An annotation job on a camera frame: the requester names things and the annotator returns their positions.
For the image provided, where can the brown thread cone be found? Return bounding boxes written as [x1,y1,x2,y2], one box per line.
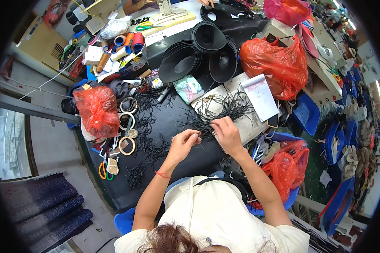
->
[96,51,111,73]

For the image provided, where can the red plastic bag with knot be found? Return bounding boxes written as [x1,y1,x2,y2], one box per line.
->
[73,85,120,139]

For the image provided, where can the white cable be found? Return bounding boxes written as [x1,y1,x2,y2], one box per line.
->
[18,51,84,101]

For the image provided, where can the blue plastic crate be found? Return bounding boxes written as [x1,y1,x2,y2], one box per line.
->
[293,93,321,136]

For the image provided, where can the person's right hand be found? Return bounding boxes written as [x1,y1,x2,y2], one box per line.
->
[210,116,248,157]

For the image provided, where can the person's left hand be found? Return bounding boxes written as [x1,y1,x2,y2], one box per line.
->
[166,129,203,166]

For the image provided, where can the person's body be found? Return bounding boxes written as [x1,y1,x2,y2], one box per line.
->
[114,171,311,253]

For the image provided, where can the beige sewing machine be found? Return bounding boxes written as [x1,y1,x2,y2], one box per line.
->
[151,0,197,26]

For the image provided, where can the red thread spool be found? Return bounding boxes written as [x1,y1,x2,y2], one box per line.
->
[132,32,145,52]

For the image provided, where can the beige workshop machine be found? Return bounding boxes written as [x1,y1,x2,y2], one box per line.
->
[259,17,344,106]

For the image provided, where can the large red plastic bag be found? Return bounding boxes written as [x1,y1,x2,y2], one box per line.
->
[239,35,308,101]

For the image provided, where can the heap of beige shoe parts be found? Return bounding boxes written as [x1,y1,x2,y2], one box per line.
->
[341,118,379,181]

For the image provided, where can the black phone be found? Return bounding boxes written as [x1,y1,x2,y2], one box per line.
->
[267,101,281,129]

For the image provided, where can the clear plastic bag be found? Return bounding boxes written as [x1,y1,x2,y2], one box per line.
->
[99,15,132,40]

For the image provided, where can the grey work board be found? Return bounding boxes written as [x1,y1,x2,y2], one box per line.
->
[191,73,270,150]

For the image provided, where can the dark blue corrugated mat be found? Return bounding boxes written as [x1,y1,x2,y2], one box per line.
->
[0,172,94,253]

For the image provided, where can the red plastic bag in basket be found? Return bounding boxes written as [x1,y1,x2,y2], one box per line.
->
[261,140,310,203]

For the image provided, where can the stacks of black cone pieces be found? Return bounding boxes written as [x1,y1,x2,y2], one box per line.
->
[158,21,240,85]

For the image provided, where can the pink plastic bag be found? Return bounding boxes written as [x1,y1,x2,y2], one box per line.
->
[263,0,313,28]

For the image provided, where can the blue plastic stool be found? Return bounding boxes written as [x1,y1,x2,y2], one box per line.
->
[114,207,137,236]

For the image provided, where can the rows of knotted black cords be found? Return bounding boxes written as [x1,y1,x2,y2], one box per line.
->
[125,86,178,191]

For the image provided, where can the white tape ring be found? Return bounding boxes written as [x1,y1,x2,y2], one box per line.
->
[118,112,136,131]

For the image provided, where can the white green plastic pouch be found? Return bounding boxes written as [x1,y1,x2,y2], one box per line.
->
[173,75,205,105]

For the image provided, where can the beige tape ring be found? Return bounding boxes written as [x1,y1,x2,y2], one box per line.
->
[118,136,136,156]

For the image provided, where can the orange and green scissors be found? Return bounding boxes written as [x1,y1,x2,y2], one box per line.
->
[98,161,114,181]

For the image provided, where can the heap of loose black cords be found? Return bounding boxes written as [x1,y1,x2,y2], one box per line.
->
[179,86,258,140]

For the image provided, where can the white notepad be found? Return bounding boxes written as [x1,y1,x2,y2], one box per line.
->
[241,74,279,122]

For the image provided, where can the white thread cone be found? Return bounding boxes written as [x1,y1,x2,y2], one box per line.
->
[110,46,132,62]

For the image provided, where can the grey tape ring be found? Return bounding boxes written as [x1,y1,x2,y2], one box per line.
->
[119,97,138,114]

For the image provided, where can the blue plastic basket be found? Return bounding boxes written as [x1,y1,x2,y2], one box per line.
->
[246,132,307,217]

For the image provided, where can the green handled scissors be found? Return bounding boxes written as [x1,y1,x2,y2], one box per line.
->
[135,21,165,32]

